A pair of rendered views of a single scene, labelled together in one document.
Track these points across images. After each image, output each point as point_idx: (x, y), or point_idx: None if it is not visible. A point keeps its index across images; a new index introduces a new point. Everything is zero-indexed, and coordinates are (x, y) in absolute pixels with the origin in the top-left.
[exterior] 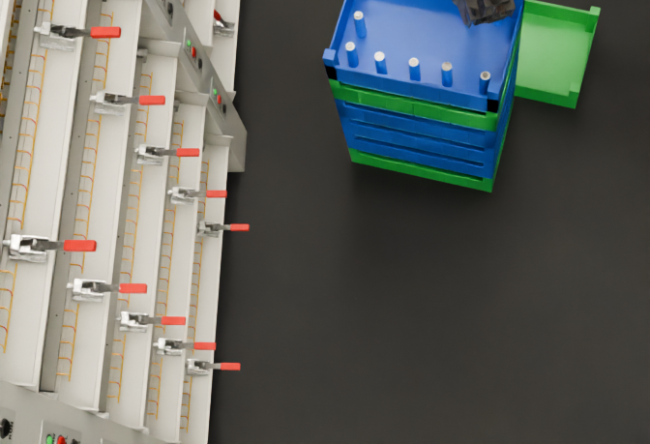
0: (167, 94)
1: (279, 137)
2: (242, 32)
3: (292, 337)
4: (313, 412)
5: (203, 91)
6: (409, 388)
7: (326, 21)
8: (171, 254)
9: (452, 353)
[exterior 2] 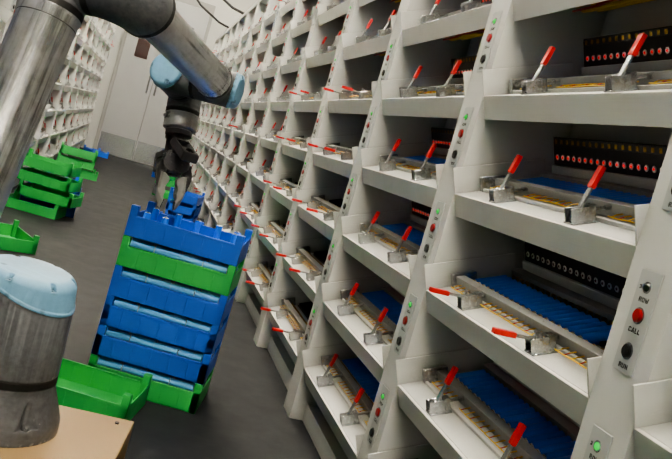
0: (332, 225)
1: (263, 410)
2: (314, 455)
3: (231, 360)
4: None
5: (319, 287)
6: None
7: (243, 444)
8: (309, 269)
9: None
